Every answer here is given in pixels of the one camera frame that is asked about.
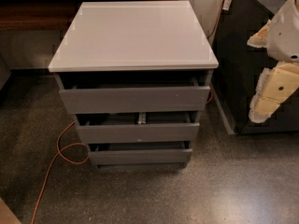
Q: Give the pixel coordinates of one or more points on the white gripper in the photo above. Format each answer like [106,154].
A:
[285,36]

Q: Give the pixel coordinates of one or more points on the grey drawer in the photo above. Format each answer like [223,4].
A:
[124,127]
[139,153]
[127,100]

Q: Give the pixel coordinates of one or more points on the grey top drawer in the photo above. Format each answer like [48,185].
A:
[127,100]

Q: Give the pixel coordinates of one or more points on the grey drawer cabinet white top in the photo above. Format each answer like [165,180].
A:
[134,44]

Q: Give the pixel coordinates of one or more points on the grey bottom drawer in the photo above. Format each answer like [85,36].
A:
[139,153]

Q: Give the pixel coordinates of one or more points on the black side cabinet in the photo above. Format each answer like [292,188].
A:
[240,66]

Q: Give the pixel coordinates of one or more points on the black and white snack packet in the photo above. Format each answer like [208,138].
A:
[142,118]

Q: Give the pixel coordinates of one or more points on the dark wooden bench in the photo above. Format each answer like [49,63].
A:
[23,15]

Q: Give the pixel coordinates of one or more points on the white cable tag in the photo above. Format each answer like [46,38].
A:
[226,4]

